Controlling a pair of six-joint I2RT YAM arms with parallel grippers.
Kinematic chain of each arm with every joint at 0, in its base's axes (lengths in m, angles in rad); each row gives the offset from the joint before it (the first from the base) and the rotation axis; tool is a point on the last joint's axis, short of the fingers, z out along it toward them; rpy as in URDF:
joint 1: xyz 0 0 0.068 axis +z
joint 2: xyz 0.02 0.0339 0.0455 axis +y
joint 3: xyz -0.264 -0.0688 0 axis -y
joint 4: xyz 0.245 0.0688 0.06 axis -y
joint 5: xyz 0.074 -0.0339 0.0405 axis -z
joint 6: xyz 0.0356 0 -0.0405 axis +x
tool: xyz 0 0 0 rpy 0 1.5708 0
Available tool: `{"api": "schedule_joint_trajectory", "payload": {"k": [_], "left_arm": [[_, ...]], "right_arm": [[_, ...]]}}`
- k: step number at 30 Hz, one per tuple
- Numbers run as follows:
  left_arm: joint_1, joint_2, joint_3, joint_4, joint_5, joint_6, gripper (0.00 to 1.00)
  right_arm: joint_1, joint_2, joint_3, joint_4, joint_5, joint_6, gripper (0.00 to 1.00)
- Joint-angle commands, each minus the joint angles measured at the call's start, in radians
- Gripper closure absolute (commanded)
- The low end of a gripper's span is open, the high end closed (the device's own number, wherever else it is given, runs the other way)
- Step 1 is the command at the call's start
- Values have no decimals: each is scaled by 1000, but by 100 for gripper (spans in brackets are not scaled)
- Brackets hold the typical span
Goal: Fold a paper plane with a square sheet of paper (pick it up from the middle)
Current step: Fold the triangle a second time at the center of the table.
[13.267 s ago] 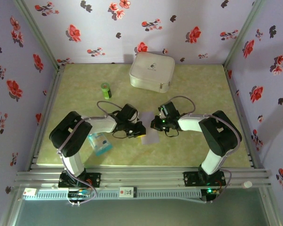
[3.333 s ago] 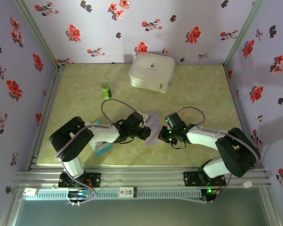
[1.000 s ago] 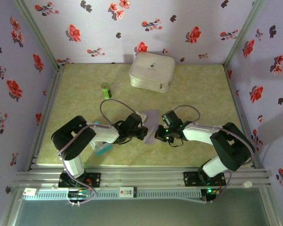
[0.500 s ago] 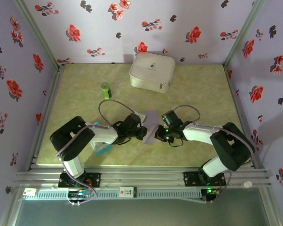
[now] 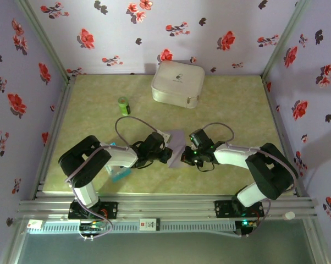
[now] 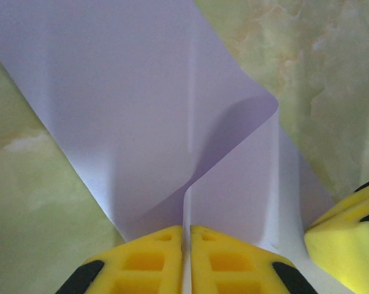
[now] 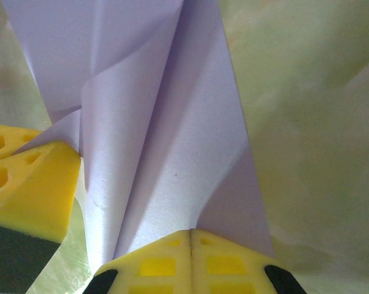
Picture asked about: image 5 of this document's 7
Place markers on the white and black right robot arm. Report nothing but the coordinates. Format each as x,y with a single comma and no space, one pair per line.
234,156

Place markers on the blue and white pouch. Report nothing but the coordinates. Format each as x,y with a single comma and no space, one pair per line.
120,174

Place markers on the green bottle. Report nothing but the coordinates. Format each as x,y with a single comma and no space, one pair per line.
124,105

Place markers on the white label card red corner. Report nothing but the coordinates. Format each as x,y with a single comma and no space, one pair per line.
149,224

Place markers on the white zip case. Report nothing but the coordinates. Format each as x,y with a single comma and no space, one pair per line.
176,82

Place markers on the small circuit board with led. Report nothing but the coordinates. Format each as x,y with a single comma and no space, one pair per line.
248,223
92,227

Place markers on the small white cap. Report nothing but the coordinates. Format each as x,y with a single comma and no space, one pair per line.
289,215

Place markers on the small white sticker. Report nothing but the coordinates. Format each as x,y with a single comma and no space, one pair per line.
35,224

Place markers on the aluminium rail beam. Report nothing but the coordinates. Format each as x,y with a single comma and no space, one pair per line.
168,204

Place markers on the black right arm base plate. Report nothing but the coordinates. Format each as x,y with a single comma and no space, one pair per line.
223,209

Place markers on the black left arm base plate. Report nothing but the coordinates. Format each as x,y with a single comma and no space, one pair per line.
110,210

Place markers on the aluminium side rail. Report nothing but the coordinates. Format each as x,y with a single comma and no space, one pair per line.
55,132
283,132

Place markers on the aluminium corner post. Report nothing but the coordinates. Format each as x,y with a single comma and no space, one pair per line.
285,38
44,41

